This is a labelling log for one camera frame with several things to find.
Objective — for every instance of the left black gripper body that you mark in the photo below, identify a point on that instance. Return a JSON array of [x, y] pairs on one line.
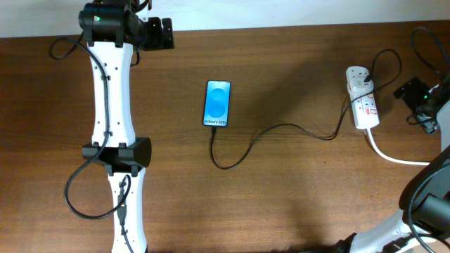
[[154, 38]]

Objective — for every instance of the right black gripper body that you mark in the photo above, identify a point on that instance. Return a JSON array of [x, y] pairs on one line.
[[409, 93]]

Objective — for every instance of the blue screen smartphone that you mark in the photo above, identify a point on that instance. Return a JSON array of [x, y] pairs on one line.
[[217, 97]]

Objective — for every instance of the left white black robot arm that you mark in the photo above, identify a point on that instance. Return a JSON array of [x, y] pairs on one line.
[[115, 33]]

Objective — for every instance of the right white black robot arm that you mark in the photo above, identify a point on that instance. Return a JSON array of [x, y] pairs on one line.
[[423, 214]]

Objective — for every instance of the white USB charger plug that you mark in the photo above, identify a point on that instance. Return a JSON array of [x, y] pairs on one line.
[[360, 85]]

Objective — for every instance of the white power strip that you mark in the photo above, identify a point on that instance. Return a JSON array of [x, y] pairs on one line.
[[363, 103]]

